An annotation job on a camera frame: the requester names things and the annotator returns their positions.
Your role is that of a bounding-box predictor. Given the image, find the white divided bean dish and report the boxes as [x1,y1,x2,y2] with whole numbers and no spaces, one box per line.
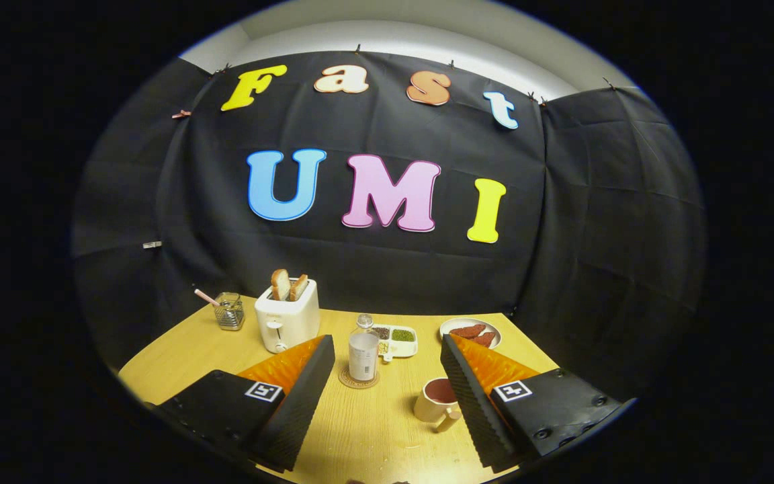
[370,325,419,362]

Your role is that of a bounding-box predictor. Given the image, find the round cork coaster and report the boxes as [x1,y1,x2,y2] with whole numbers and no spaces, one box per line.
[338,363,381,390]

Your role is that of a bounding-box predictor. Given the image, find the cream cup with handle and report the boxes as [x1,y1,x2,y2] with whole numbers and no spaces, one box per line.
[414,378,462,432]

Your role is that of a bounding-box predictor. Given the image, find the wooden table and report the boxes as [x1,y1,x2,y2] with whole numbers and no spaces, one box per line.
[118,296,559,484]

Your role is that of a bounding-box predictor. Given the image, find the metal mesh holder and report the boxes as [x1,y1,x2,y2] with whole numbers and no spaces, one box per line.
[214,292,245,331]

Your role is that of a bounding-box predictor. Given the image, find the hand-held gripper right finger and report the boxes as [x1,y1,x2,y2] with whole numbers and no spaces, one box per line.
[439,334,631,473]

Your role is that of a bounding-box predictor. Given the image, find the black backdrop cloth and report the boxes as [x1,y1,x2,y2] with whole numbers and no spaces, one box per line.
[73,50,707,404]

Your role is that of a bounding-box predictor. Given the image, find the white toaster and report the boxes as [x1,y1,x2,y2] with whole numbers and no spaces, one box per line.
[255,278,320,354]

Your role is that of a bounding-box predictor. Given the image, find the round white plate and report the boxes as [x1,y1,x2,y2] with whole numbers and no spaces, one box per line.
[439,318,502,350]

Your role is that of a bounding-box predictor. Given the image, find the clear juice bottle white label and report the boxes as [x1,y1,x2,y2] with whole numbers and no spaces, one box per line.
[349,314,380,382]

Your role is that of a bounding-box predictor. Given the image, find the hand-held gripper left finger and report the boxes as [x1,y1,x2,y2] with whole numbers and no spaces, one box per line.
[154,335,336,473]

